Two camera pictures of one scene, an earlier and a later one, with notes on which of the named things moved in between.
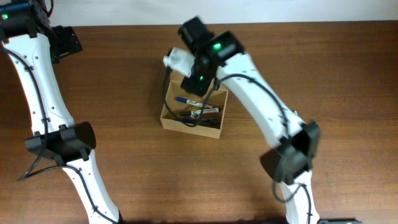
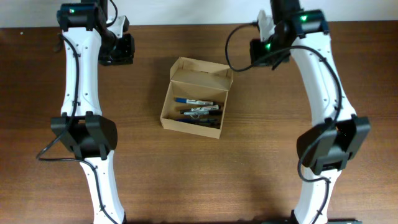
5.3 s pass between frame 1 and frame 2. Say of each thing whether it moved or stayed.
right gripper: moved
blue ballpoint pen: stayed
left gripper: moved
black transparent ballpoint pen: stayed
